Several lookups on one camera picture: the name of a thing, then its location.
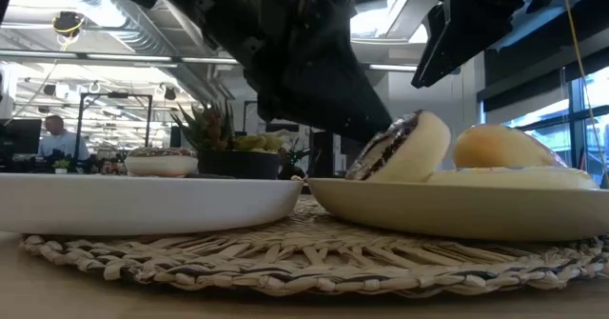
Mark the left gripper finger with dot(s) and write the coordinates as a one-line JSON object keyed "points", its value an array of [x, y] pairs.
{"points": [[333, 105]]}

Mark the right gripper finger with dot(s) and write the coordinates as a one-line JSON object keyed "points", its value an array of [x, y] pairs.
{"points": [[457, 38]]}

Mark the large chocolate sprinkled donut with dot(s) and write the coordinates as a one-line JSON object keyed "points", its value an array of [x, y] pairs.
{"points": [[418, 152]]}

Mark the pink frosted donut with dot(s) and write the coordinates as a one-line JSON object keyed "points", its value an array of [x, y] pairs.
{"points": [[499, 147]]}

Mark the white frosted donut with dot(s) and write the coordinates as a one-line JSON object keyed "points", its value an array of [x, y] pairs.
{"points": [[514, 178]]}

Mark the small purple donut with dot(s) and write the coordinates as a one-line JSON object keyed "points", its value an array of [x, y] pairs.
{"points": [[162, 165]]}

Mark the dark cabinet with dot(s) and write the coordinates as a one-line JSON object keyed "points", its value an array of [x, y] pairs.
{"points": [[323, 154]]}

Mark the dark window blind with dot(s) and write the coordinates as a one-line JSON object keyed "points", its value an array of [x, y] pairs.
{"points": [[523, 81]]}

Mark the long ceiling light bar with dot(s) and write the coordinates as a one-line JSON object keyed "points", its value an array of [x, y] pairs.
{"points": [[209, 60]]}

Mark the potted green succulent plant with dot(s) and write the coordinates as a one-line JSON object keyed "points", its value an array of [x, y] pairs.
{"points": [[238, 165]]}

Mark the beige round plate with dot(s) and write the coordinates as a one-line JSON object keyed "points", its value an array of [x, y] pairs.
{"points": [[452, 212]]}

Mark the round woven straw placemat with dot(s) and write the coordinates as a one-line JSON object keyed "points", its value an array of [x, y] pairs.
{"points": [[309, 266]]}

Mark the white round plate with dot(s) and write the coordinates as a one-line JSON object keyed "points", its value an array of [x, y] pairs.
{"points": [[143, 205]]}

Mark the person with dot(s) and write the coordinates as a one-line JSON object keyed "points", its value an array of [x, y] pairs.
{"points": [[62, 143]]}

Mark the black computer monitor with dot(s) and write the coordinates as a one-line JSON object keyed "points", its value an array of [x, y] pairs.
{"points": [[21, 135]]}

